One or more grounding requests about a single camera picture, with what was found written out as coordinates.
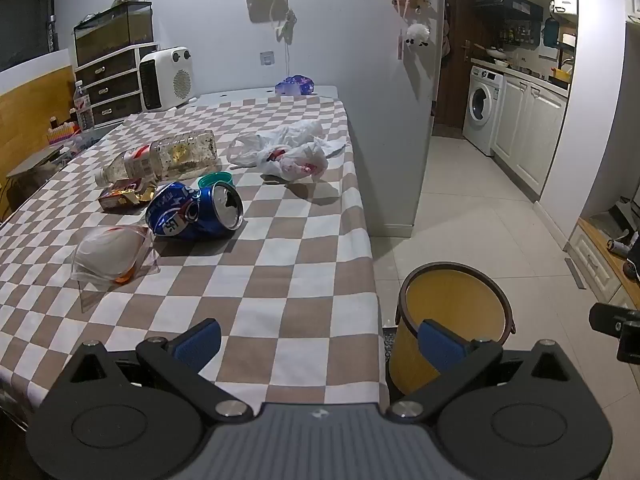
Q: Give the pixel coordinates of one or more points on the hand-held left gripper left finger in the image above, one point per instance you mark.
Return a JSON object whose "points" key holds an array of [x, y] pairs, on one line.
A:
{"points": [[197, 347]]}

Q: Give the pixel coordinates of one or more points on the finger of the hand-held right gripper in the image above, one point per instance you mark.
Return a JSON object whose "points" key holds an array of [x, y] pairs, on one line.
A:
{"points": [[605, 317]]}

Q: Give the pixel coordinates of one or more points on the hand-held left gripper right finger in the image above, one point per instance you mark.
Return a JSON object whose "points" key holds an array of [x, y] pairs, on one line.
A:
{"points": [[440, 345]]}

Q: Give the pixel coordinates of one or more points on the yellow bin with brown rim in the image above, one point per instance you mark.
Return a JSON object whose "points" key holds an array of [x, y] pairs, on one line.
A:
{"points": [[450, 305]]}

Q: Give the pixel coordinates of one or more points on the clear plastic packet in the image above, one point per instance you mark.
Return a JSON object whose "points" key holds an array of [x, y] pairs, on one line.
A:
{"points": [[107, 255]]}

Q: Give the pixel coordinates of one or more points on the crushed blue drink can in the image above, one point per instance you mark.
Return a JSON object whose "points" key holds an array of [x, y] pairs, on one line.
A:
{"points": [[185, 212]]}

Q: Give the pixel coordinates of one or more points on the snack wrapper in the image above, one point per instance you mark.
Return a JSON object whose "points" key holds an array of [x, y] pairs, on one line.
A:
{"points": [[120, 197]]}

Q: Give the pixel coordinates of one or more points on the teal plastic lid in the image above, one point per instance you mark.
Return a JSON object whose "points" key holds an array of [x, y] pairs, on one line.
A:
{"points": [[215, 179]]}

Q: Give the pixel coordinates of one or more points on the clear plastic bottle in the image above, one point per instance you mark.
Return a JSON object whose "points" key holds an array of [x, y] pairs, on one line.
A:
{"points": [[185, 152]]}

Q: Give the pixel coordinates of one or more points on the white red printed plastic bag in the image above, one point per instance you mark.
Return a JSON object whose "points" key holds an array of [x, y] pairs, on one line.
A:
{"points": [[295, 162]]}

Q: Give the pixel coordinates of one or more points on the black foam block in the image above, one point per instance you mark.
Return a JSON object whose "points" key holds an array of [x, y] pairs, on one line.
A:
{"points": [[388, 342]]}

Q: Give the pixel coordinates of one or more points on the silver spray can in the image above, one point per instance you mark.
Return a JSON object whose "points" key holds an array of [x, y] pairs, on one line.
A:
{"points": [[619, 246]]}

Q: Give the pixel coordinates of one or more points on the white lower kitchen cabinets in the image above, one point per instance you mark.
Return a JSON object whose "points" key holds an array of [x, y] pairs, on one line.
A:
{"points": [[530, 130]]}

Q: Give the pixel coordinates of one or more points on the white washing machine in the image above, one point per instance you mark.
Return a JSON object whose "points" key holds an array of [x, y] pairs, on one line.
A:
{"points": [[482, 107]]}

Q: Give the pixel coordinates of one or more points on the grey flat box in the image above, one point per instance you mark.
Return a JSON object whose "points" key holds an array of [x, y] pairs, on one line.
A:
{"points": [[37, 160]]}

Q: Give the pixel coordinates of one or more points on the upright water bottle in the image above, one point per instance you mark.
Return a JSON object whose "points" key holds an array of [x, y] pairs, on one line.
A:
{"points": [[84, 107]]}

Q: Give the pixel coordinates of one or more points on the white fan heater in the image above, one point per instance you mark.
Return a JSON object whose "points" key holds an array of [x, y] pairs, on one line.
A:
{"points": [[167, 77]]}

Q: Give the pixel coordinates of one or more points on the white drawer cabinet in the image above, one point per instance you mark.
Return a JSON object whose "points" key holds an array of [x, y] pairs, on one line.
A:
{"points": [[107, 87]]}

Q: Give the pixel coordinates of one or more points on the purple plastic bag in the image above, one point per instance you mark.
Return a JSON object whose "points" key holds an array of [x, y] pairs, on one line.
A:
{"points": [[294, 85]]}

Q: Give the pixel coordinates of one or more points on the brown wooden door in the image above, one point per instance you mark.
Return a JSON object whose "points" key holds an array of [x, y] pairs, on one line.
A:
{"points": [[452, 60]]}

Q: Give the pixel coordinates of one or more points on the teal hanging bag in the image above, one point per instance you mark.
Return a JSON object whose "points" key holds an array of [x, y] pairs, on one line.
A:
{"points": [[551, 32]]}

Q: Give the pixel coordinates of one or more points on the white plush toy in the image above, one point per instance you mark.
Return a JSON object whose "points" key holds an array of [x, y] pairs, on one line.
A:
{"points": [[417, 35]]}

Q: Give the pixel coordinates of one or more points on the black kitchen shelf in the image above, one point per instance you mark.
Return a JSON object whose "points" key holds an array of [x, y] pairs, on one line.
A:
{"points": [[515, 17]]}

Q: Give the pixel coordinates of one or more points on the glass fish tank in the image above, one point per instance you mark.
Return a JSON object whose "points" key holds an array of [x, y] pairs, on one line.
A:
{"points": [[112, 30]]}

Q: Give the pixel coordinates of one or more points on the white wall socket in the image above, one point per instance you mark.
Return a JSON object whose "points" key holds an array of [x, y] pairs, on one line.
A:
{"points": [[268, 58]]}

